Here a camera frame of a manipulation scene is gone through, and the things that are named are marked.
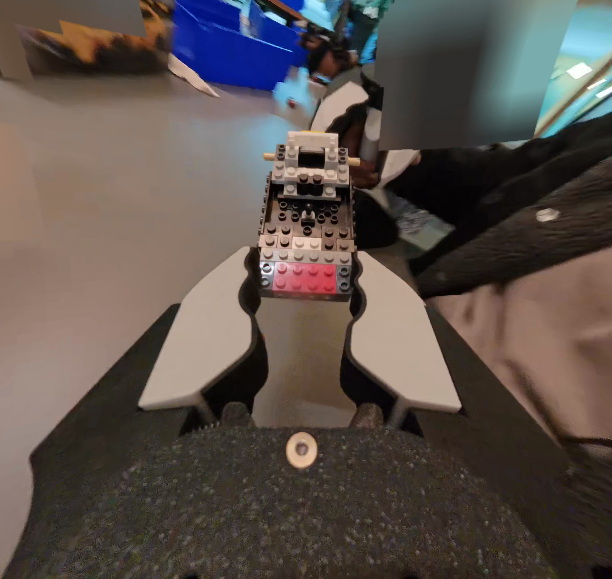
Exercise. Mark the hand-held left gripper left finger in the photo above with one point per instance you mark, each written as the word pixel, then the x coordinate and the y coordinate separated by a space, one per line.
pixel 201 344

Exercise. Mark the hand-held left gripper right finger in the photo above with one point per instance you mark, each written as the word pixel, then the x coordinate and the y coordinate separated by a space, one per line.
pixel 406 344

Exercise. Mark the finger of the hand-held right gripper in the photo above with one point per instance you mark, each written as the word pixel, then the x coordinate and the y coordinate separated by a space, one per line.
pixel 339 98

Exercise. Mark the toy brick car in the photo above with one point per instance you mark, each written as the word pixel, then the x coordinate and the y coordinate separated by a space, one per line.
pixel 306 282

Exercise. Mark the white desk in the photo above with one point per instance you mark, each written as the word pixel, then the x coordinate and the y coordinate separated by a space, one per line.
pixel 95 205

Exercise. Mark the white plastic bag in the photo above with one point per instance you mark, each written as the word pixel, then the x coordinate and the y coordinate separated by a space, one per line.
pixel 299 93

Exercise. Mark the blue white patterned fabric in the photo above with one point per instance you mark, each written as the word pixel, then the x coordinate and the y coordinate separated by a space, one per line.
pixel 420 225

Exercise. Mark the person's beige garment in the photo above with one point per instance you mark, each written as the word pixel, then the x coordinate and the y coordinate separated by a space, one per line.
pixel 526 339

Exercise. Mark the blue storage bin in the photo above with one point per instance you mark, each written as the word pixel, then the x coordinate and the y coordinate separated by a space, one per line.
pixel 224 52

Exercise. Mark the white paper sheet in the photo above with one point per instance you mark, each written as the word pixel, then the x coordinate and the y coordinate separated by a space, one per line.
pixel 196 79

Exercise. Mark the orange and black object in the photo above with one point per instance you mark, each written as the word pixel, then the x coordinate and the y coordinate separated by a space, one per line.
pixel 95 48

